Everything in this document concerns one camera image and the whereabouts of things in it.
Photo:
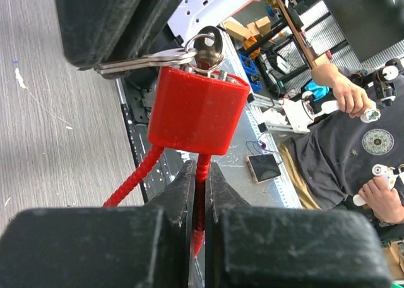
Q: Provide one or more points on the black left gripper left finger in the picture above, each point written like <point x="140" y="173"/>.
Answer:
<point x="147" y="246"/>

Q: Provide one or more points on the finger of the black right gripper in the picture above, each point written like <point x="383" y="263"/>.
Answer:
<point x="90" y="29"/>
<point x="135" y="25"/>

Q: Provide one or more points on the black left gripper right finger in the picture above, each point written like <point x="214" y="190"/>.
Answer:
<point x="249" y="246"/>

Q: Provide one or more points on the silver red lock keys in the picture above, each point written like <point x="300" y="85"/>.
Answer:
<point x="203" y="53"/>

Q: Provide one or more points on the red cable seal lock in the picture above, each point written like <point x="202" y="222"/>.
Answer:
<point x="191" y="113"/>

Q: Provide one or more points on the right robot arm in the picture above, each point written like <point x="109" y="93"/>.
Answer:
<point x="193" y="15"/>

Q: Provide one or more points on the seated person dark shirt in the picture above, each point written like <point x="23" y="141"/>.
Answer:
<point x="335" y="159"/>

